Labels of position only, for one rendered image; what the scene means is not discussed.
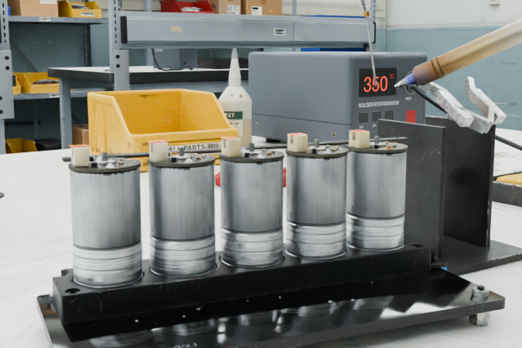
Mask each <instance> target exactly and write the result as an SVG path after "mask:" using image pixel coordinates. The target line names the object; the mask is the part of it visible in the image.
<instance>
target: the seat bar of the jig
mask: <svg viewBox="0 0 522 348"><path fill-rule="evenodd" d="M285 249H286V248H285V243H284V256H283V258H284V261H283V262H282V263H280V264H277V265H275V266H268V267H262V268H241V267H235V266H229V265H226V264H223V263H222V262H221V251H216V270H214V271H213V272H211V273H207V274H204V275H201V276H196V277H164V276H159V275H157V274H154V273H152V272H151V270H150V268H151V267H150V259H143V278H142V279H140V280H139V281H137V282H134V283H132V284H128V285H123V286H119V287H84V286H81V285H78V284H76V283H74V274H73V268H71V269H64V270H61V277H52V284H53V302H54V307H55V309H56V311H57V314H58V317H59V319H60V321H61V324H62V325H65V324H71V323H76V322H86V321H92V320H97V319H102V318H112V317H118V316H123V315H133V314H139V313H144V312H150V311H160V310H165V309H170V308H181V307H186V306H191V305H201V304H206V303H212V302H218V301H227V300H233V299H239V298H248V297H254V296H260V295H265V294H275V293H280V292H286V291H295V290H301V289H307V288H312V287H322V286H328V285H333V284H343V283H349V282H354V281H359V280H369V279H374V278H380V277H390V276H395V275H401V274H407V273H416V272H422V271H427V270H430V266H431V246H429V245H426V244H424V243H422V242H419V241H416V240H415V239H412V238H410V237H407V236H405V237H404V247H403V248H401V249H396V250H392V251H367V250H361V249H355V248H352V247H349V246H348V245H346V254H345V255H344V256H340V257H336V258H332V259H303V258H298V257H295V256H290V255H288V254H286V252H285Z"/></svg>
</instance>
